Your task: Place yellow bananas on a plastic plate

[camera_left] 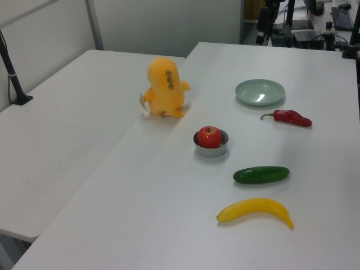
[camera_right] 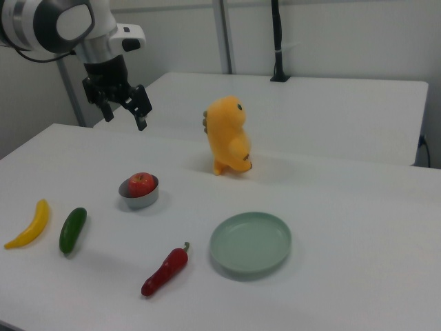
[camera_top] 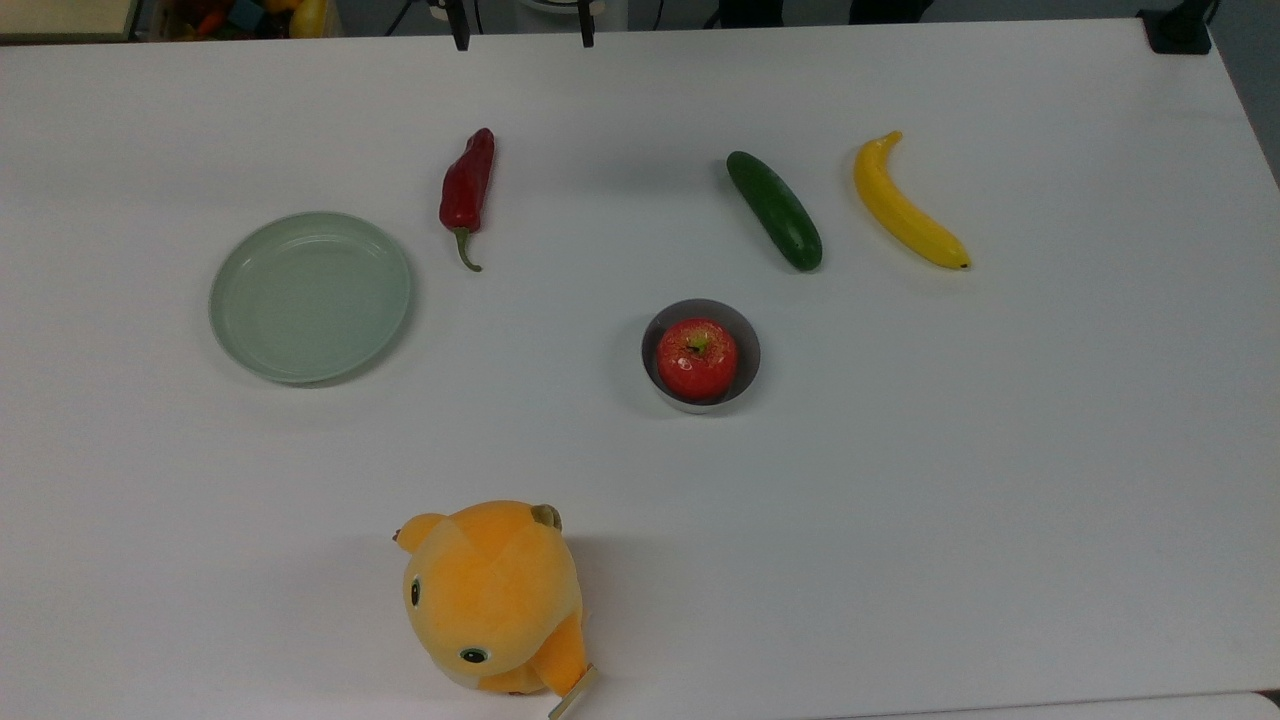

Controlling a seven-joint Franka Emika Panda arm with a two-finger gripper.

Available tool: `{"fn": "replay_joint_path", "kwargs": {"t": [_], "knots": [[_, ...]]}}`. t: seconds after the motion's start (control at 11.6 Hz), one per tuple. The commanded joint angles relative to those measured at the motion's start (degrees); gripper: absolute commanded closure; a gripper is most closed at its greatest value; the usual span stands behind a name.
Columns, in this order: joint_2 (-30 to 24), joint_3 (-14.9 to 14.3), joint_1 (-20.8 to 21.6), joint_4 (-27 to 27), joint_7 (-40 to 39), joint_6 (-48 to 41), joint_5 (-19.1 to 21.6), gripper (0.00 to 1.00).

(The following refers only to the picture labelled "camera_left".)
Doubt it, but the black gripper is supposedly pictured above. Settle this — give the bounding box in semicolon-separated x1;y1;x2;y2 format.
255;6;273;46

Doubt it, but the yellow plastic banana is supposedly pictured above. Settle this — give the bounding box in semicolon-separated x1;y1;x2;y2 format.
216;197;295;230

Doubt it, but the pale green plastic plate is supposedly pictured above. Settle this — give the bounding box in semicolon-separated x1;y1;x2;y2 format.
235;79;286;107

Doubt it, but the wooden cabinet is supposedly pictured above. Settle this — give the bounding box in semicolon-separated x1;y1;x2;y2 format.
243;0;267;23

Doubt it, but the black electronics box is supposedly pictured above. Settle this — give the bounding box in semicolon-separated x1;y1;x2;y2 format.
291;29;325;50

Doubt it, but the black keyboard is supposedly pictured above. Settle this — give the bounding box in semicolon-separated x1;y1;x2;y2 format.
330;6;356;32

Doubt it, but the red chili pepper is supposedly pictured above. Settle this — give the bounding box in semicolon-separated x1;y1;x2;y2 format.
260;109;313;128

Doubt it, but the black stand with clamp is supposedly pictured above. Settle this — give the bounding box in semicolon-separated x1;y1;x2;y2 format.
341;0;360;60

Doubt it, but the orange plush dinosaur toy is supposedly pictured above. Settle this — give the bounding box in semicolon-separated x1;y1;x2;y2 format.
143;56;192;118

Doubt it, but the red apple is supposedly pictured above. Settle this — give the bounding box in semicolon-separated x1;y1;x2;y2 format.
197;125;223;149

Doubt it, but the small metal bowl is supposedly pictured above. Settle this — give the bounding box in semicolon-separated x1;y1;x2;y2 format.
192;128;230;158

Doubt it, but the paper tag of plush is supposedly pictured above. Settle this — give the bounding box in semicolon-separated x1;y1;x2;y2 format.
138;92;151;114

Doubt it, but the green cucumber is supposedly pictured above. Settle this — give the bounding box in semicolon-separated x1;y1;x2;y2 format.
232;166;290;185

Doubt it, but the black pole with base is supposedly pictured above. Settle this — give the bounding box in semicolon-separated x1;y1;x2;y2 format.
0;29;34;106

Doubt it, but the grey partition post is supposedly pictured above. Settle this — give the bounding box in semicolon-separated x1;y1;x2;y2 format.
84;0;105;51

